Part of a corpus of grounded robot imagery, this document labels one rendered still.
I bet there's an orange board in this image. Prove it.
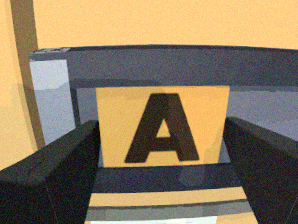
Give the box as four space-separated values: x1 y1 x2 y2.
0 0 298 224

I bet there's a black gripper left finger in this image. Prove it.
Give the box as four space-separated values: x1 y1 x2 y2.
0 120 101 224

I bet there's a tan tile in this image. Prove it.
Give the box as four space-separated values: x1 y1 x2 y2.
96 85 230 168

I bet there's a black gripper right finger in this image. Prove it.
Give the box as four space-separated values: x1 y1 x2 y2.
223 116 298 224

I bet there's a white paper ticket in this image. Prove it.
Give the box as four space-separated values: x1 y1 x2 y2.
90 217 217 224

